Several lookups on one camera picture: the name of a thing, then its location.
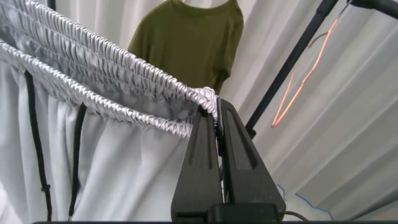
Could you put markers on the pink clothes hanger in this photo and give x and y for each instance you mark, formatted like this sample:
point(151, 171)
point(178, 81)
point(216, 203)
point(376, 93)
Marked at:
point(310, 70)

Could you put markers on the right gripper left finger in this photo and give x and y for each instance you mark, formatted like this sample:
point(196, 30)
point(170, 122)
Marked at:
point(199, 180)

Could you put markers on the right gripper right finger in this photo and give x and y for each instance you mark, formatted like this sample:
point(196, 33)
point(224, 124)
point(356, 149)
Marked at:
point(248, 180)

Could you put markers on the pale grey garment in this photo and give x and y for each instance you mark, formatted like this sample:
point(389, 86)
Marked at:
point(124, 171)

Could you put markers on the black clothes rack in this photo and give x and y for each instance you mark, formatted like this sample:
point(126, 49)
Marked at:
point(292, 59)

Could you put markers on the green printed shirt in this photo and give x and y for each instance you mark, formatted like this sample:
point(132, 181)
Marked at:
point(186, 46)

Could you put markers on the white curtain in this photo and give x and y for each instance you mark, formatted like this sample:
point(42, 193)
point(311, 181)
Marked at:
point(342, 93)

